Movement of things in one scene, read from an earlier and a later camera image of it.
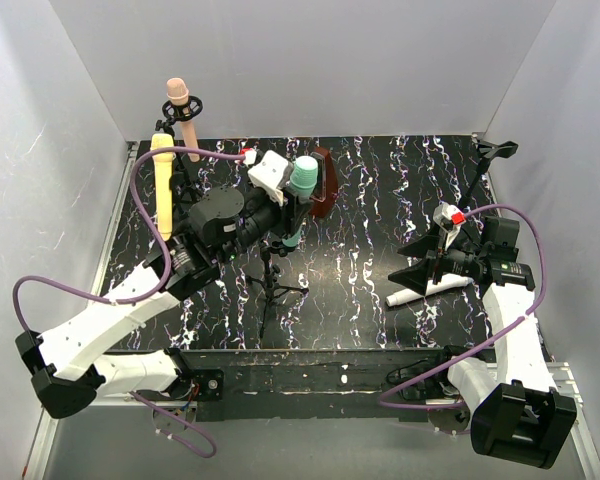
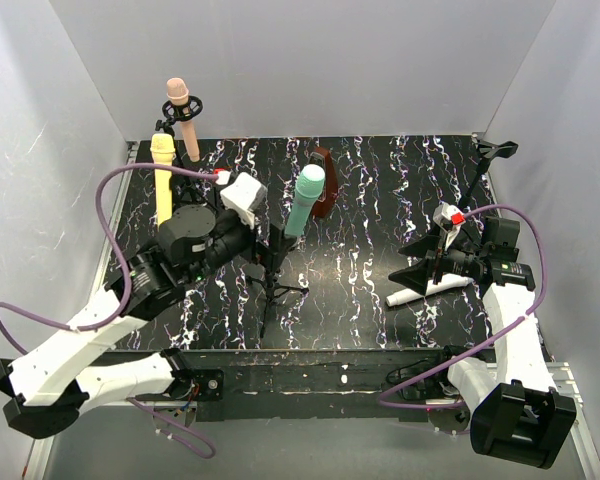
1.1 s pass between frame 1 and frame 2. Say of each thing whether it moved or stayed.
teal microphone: moved
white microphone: stayed
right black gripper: stayed
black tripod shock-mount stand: stayed
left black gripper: moved
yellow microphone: stayed
